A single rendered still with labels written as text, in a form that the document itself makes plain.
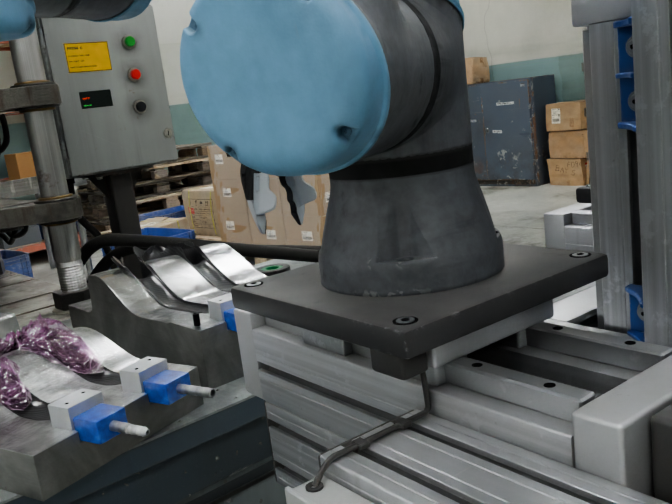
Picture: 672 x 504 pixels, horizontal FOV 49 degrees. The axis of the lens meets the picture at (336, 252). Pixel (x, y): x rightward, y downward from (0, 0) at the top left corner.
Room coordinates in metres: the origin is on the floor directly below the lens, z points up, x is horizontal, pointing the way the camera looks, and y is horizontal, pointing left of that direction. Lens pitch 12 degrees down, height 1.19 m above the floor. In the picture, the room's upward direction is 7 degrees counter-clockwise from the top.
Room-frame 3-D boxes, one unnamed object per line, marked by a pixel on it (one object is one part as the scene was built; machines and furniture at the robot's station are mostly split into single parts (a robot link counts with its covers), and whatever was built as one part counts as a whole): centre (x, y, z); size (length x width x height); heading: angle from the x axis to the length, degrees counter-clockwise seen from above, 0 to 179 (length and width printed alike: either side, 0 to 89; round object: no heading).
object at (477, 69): (8.45, -1.70, 1.26); 0.42 x 0.33 x 0.29; 40
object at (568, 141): (7.43, -2.68, 0.42); 0.86 x 0.33 x 0.83; 40
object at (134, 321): (1.28, 0.26, 0.87); 0.50 x 0.26 x 0.14; 40
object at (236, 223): (5.58, 0.27, 0.47); 1.22 x 0.80 x 0.94; 44
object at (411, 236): (0.60, -0.06, 1.09); 0.15 x 0.15 x 0.10
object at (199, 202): (6.53, 0.96, 0.34); 0.63 x 0.45 x 0.40; 40
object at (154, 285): (1.26, 0.26, 0.92); 0.35 x 0.16 x 0.09; 40
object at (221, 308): (1.03, 0.14, 0.89); 0.13 x 0.05 x 0.05; 40
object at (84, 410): (0.79, 0.28, 0.86); 0.13 x 0.05 x 0.05; 57
